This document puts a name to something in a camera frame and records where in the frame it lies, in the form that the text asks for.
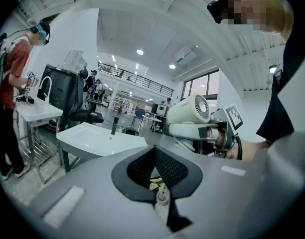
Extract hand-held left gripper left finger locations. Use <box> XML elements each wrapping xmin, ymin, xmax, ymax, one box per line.
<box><xmin>29</xmin><ymin>145</ymin><xmax>173</xmax><ymax>239</ymax></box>

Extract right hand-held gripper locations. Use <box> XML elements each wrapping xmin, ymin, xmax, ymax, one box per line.
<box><xmin>163</xmin><ymin>103</ymin><xmax>244</xmax><ymax>159</ymax></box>

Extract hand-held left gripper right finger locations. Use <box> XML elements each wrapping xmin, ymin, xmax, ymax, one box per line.
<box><xmin>155</xmin><ymin>145</ymin><xmax>271</xmax><ymax>239</ymax></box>

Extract cream hair dryer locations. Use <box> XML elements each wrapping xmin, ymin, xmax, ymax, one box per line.
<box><xmin>166</xmin><ymin>93</ymin><xmax>212</xmax><ymax>124</ymax></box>

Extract white sink basin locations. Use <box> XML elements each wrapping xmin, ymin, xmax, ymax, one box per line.
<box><xmin>14</xmin><ymin>97</ymin><xmax>63</xmax><ymax>128</ymax></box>
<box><xmin>56</xmin><ymin>122</ymin><xmax>148</xmax><ymax>158</ymax></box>

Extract person's right forearm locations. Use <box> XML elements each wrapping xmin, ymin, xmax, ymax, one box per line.
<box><xmin>227</xmin><ymin>138</ymin><xmax>273</xmax><ymax>162</ymax></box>

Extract black equipment cabinet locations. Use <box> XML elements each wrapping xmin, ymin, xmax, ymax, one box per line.
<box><xmin>152</xmin><ymin>103</ymin><xmax>168</xmax><ymax>130</ymax></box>

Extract white oval side table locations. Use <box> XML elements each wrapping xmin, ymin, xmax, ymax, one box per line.
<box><xmin>142</xmin><ymin>115</ymin><xmax>163</xmax><ymax>133</ymax></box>

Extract blue chair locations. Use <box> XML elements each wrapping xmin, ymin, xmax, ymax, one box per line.
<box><xmin>131</xmin><ymin>108</ymin><xmax>146</xmax><ymax>131</ymax></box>

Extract dark framed glass window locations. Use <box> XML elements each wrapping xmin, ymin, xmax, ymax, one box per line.
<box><xmin>181</xmin><ymin>70</ymin><xmax>219</xmax><ymax>104</ymax></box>

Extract green black bag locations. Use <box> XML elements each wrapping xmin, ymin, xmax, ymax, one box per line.
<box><xmin>124</xmin><ymin>125</ymin><xmax>141</xmax><ymax>136</ymax></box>

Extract black mezzanine railing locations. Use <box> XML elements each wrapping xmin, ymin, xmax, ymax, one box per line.
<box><xmin>97</xmin><ymin>61</ymin><xmax>175</xmax><ymax>97</ymax></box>

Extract white storage racks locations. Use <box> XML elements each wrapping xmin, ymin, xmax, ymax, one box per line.
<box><xmin>112</xmin><ymin>91</ymin><xmax>140</xmax><ymax>114</ymax></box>

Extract black faucet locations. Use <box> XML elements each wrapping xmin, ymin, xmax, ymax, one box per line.
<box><xmin>110</xmin><ymin>116</ymin><xmax>120</xmax><ymax>135</ymax></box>

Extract white ceiling air conditioner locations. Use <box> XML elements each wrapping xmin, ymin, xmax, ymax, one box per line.
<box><xmin>173</xmin><ymin>45</ymin><xmax>198</xmax><ymax>67</ymax></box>

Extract person's black clothes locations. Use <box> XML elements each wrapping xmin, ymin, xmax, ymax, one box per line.
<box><xmin>256</xmin><ymin>31</ymin><xmax>305</xmax><ymax>144</ymax></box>

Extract black office chair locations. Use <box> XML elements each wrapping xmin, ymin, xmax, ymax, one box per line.
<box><xmin>67</xmin><ymin>68</ymin><xmax>105</xmax><ymax>131</ymax></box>

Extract white curved faucet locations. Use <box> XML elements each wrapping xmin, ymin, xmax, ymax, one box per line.
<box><xmin>39</xmin><ymin>76</ymin><xmax>53</xmax><ymax>106</ymax></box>

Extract clear acrylic organizer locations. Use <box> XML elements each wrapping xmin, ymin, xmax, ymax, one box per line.
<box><xmin>56</xmin><ymin>49</ymin><xmax>89</xmax><ymax>72</ymax></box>

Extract person's head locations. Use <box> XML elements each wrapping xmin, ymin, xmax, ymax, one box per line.
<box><xmin>227</xmin><ymin>0</ymin><xmax>277</xmax><ymax>33</ymax></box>

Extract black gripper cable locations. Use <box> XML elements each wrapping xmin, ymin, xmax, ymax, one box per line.
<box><xmin>235</xmin><ymin>134</ymin><xmax>244</xmax><ymax>160</ymax></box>

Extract black head-mounted camera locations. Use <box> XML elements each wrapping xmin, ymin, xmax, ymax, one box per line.
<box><xmin>206</xmin><ymin>0</ymin><xmax>230</xmax><ymax>24</ymax></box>

